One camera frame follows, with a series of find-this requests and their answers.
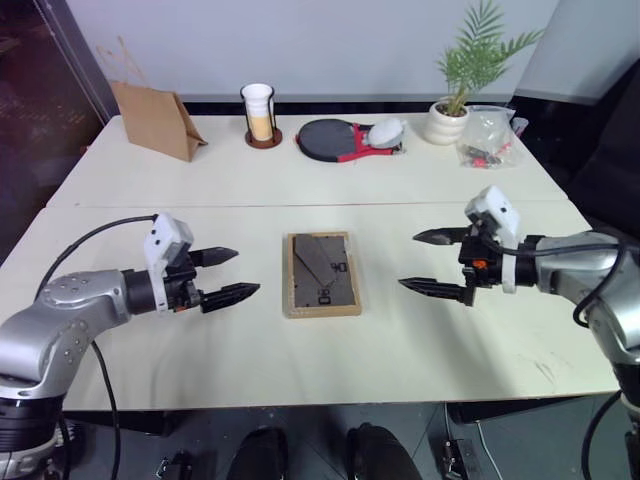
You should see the green palm plant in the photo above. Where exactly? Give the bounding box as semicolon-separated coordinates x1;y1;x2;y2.
435;0;546;116

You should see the black table tennis paddle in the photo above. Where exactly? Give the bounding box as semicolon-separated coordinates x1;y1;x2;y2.
295;117;362;164

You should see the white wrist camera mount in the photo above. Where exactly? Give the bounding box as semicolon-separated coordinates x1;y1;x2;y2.
464;185;522;294
143;213;195;313

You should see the wooden framed dark tablet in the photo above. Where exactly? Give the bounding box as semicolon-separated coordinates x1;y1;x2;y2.
284;230;363;319

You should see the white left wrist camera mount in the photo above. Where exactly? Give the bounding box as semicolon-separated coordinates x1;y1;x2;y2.
143;213;195;313

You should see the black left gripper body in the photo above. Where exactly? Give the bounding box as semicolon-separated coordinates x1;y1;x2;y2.
164;252;203;313

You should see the white cup stack in holder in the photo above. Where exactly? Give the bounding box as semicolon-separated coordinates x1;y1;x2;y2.
239;82;284;150

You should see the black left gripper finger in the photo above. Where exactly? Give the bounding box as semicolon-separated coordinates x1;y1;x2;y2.
198;282;262;315
188;246;240;268

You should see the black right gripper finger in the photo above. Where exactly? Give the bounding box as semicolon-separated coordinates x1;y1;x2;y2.
397;277;474;307
412;226;473;247

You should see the red table tennis paddle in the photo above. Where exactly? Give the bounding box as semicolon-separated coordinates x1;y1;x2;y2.
337;121;404;164

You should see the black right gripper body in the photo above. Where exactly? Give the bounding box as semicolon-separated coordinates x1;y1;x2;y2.
458;225;502;291

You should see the white ribbed plant pot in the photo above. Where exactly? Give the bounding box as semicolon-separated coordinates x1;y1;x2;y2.
427;98;471;147

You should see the black table leg bracket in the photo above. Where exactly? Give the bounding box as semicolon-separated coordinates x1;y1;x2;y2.
155;449;194;480
428;435;479;480

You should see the white cable under table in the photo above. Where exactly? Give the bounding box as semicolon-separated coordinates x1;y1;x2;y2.
477;419;502;480

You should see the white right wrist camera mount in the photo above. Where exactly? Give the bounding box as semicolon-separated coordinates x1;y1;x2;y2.
464;185;522;294

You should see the clear plastic bag with parts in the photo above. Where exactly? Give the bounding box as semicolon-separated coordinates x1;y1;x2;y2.
455;104;528;171

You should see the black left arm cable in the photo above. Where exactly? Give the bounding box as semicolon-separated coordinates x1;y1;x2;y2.
41;214;160;480

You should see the brown paper bag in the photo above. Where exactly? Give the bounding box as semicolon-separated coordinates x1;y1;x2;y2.
94;35;209;163

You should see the white plastic wrapped bundle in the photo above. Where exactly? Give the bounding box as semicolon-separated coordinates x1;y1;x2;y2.
366;118;408;149

